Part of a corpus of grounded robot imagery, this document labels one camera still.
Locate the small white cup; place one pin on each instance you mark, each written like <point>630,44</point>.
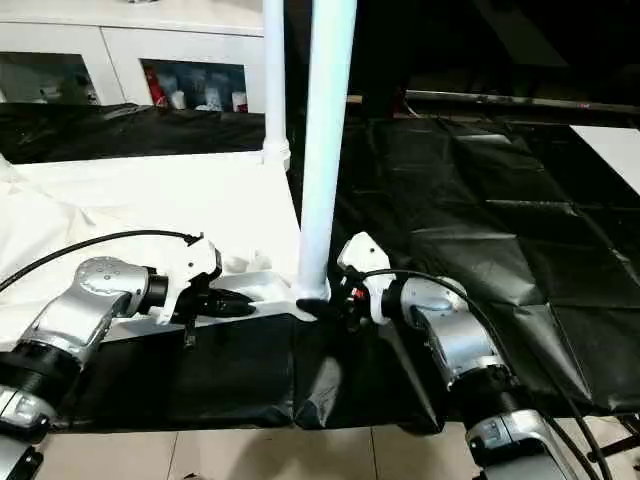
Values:
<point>240,101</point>

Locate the dark metal rod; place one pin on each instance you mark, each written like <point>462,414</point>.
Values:
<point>510,100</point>

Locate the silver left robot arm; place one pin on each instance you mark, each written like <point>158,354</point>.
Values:
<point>85,305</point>

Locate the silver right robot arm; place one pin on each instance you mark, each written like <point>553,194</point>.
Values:
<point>450,330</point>

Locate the white glass-door cabinet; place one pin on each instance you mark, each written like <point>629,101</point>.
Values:
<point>125,40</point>

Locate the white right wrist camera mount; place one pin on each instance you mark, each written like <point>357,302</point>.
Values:
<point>365,260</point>

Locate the white plastic table leg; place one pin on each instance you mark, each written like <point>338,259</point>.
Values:
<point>325,125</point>
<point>275,75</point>

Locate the black table mat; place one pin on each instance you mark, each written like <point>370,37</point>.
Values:
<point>475,210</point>

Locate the black stand base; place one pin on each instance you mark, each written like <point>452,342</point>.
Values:
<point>612,445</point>

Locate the white flat board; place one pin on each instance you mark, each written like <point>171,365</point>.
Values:
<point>612,150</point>

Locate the black backdrop cloth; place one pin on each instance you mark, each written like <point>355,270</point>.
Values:
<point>475,45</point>

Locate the small gold label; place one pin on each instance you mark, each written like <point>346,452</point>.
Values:
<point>354,97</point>

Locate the white plastic table top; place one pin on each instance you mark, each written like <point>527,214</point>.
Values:
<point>150,200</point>

